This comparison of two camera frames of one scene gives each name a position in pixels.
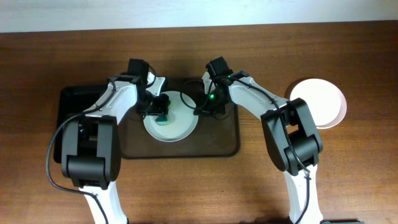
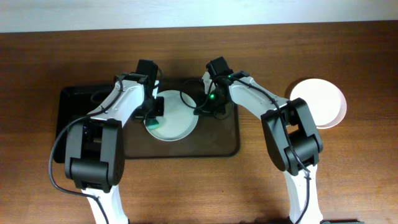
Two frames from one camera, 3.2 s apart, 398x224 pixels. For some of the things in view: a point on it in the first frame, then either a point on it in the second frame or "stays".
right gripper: [209, 109] stays
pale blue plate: [183, 122] stays
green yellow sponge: [162, 120] -> [152, 123]
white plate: [326, 103] stays
